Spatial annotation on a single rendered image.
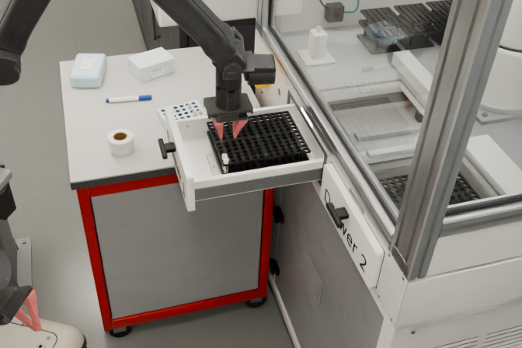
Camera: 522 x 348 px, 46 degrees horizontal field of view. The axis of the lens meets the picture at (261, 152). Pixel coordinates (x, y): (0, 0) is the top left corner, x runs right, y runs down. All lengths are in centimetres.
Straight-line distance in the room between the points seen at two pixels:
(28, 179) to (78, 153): 116
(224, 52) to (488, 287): 71
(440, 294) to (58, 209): 182
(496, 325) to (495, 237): 35
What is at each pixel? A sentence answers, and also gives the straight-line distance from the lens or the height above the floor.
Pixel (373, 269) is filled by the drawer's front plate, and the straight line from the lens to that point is 131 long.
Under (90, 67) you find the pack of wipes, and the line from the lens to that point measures 205.
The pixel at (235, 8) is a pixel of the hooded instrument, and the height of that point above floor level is 85.
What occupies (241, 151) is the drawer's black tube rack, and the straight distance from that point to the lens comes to 151.
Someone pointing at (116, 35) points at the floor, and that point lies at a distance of 393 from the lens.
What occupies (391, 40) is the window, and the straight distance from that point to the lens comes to 116.
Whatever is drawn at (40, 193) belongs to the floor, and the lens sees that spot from 283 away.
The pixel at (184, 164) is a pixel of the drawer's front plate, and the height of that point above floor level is 93.
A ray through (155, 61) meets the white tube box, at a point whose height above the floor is 81.
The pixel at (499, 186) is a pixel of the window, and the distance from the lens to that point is 117.
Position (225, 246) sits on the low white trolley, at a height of 38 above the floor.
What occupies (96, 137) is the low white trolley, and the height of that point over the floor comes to 76.
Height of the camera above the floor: 185
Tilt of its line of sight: 39 degrees down
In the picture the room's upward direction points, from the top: 3 degrees clockwise
